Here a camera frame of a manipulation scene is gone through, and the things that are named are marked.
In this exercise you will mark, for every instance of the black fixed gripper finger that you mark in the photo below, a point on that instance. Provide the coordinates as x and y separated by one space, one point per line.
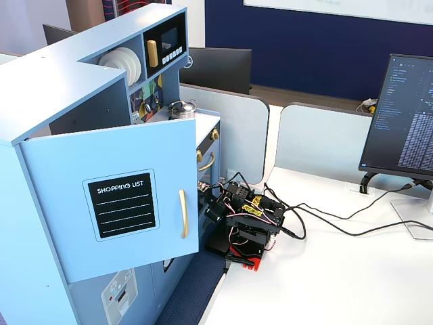
208 221

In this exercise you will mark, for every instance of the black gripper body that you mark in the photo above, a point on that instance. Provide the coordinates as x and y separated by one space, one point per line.
210 207

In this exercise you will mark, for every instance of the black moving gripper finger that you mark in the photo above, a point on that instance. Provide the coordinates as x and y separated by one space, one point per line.
204 199

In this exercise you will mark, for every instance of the blue door with shopping list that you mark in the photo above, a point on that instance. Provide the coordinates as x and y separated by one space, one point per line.
67 159

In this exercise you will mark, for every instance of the red robot base clamp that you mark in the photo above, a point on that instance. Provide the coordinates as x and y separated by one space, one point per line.
252 262

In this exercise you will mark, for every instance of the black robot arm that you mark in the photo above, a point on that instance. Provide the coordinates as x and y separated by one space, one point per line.
252 220

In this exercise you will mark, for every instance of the black toy microwave door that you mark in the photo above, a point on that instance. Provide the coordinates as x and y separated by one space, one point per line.
169 40

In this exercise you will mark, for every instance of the blue toy kitchen cabinet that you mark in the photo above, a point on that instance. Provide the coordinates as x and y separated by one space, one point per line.
57 84

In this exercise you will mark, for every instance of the dark monitor behind cabinet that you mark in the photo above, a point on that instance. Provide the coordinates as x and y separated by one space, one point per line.
57 34

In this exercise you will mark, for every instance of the gold oven knob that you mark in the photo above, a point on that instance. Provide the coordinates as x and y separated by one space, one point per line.
199 156
214 134

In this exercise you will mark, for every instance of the grey desk divider panel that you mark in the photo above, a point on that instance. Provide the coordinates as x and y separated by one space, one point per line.
321 139
236 135

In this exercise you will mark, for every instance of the dark blue textured mat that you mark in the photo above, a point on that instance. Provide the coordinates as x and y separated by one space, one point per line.
189 291

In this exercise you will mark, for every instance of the silver toy pot with lid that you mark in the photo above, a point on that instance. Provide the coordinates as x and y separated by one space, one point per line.
182 108

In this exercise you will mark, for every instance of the silver hanging toy grater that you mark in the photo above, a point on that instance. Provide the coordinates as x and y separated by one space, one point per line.
136 118

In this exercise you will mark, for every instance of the silver hanging toy ladle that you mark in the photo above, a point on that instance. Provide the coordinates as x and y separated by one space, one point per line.
148 107

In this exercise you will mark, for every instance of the black monitor seen from behind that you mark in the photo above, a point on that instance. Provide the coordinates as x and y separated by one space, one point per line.
216 69

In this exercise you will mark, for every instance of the white toy plate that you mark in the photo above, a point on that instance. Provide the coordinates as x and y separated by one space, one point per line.
111 60
139 69

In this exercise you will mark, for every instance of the white plates stack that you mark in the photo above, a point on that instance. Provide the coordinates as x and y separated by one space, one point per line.
132 64

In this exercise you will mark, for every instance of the silver monitor stand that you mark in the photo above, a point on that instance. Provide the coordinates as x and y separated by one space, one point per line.
411 216

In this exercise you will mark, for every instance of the monitor showing code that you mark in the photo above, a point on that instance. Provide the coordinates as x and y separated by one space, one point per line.
392 118

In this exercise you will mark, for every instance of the white wall board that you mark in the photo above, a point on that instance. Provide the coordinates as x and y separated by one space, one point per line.
338 7

